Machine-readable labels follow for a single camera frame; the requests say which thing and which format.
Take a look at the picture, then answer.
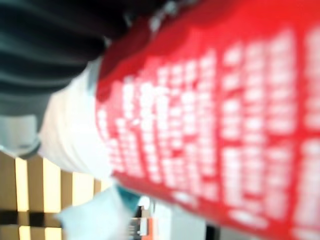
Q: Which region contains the wooden slatted panel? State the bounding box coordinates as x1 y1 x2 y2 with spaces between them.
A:
0 146 114 240

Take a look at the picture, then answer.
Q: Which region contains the red label drink bottle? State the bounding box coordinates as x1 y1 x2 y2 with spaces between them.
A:
38 0 320 240

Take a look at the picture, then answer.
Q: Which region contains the orange and black package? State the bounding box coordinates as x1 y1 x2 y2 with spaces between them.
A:
128 204 156 240

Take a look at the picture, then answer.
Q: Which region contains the white bottle with teal cap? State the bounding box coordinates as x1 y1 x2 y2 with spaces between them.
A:
56 184 141 240

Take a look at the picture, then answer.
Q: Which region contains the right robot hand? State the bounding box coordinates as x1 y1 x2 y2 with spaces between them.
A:
0 0 176 160

